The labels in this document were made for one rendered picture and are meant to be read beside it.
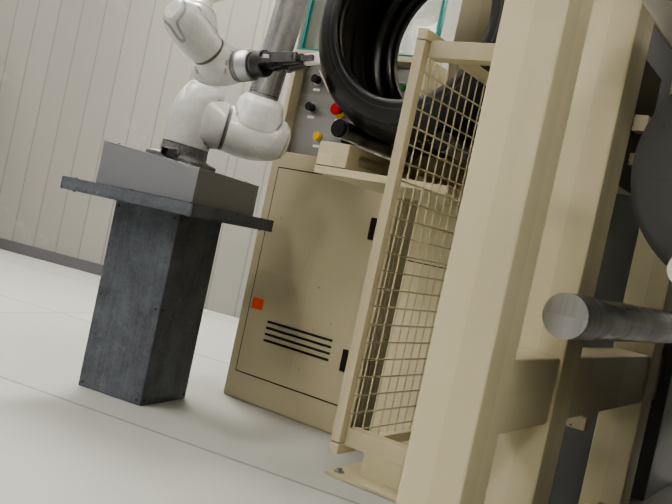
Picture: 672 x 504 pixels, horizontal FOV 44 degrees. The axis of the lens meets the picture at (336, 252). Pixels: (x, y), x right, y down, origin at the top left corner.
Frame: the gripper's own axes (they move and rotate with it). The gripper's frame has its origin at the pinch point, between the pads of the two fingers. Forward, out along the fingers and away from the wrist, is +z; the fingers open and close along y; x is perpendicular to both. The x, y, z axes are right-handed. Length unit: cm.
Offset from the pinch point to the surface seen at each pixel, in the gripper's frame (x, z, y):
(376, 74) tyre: 0.7, 9.8, 15.2
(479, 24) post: -14.3, 33.9, 26.3
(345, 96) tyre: 13.9, 17.8, -11.5
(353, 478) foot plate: 111, 11, 21
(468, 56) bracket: 22, 71, -60
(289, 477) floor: 110, 0, 5
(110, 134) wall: -40, -350, 240
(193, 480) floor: 109, -8, -23
